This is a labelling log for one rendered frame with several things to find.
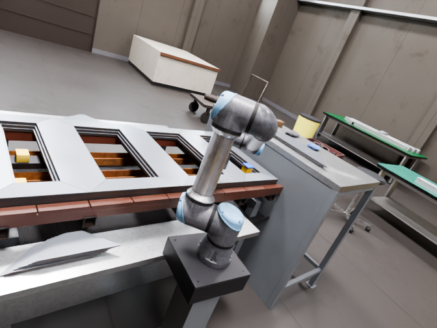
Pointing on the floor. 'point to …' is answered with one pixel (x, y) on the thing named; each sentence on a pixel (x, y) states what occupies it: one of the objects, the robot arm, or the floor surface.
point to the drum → (306, 125)
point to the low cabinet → (172, 67)
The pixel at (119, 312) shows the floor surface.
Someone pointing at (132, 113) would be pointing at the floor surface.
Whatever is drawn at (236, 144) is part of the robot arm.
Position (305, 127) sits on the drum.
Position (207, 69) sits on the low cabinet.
